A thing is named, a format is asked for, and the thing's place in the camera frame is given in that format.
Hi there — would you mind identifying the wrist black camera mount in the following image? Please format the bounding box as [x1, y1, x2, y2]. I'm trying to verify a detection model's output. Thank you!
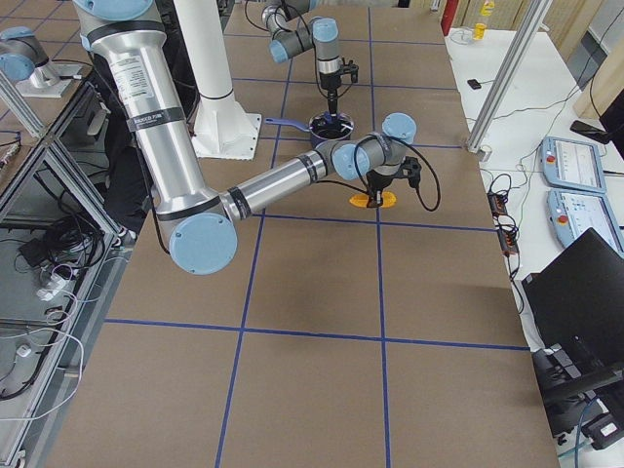
[340, 58, 359, 84]
[399, 156, 422, 190]

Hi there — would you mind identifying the aluminium frame post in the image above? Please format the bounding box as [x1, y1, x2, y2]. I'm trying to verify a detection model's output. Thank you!
[466, 0, 553, 162]

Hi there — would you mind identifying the blue teach pendant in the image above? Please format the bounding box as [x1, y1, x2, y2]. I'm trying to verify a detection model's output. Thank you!
[547, 188, 623, 254]
[538, 136, 606, 193]

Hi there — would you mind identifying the dark blue saucepan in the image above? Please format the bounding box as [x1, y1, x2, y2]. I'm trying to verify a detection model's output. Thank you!
[264, 111, 355, 147]

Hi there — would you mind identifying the black smartphone on table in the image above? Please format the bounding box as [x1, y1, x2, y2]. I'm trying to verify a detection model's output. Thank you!
[569, 120, 611, 144]

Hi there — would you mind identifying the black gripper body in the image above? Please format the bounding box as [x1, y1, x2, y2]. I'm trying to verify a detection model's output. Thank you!
[319, 67, 342, 100]
[366, 167, 404, 193]

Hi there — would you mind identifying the black laptop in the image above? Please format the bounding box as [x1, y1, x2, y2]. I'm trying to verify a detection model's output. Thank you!
[521, 227, 624, 371]

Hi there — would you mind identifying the small black square sensor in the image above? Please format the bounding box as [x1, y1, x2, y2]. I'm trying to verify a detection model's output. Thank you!
[467, 79, 482, 90]

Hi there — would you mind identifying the white camera stand pillar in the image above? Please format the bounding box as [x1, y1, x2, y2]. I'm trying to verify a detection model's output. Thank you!
[176, 1, 261, 160]

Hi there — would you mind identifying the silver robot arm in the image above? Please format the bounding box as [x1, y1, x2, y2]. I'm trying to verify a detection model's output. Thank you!
[74, 1, 416, 275]
[261, 1, 345, 117]

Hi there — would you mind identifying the orange black power strip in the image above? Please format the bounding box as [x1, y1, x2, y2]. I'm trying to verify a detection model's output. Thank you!
[487, 192, 520, 257]

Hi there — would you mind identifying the near blue teach pendant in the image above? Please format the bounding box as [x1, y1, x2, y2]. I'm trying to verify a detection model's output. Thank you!
[547, 188, 623, 254]

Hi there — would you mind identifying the far blue teach pendant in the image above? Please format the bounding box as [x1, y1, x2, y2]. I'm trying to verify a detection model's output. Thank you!
[538, 136, 606, 193]

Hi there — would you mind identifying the yellow corn cob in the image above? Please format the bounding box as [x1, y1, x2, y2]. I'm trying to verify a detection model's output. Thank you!
[349, 191, 397, 209]

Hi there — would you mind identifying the yellow cup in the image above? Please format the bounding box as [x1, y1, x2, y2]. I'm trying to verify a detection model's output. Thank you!
[472, 22, 488, 41]

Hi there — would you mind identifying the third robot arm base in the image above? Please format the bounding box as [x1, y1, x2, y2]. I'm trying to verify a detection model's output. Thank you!
[1, 26, 83, 98]

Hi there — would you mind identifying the glass pot lid blue knob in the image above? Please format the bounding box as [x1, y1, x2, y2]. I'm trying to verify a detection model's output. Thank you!
[310, 112, 355, 139]

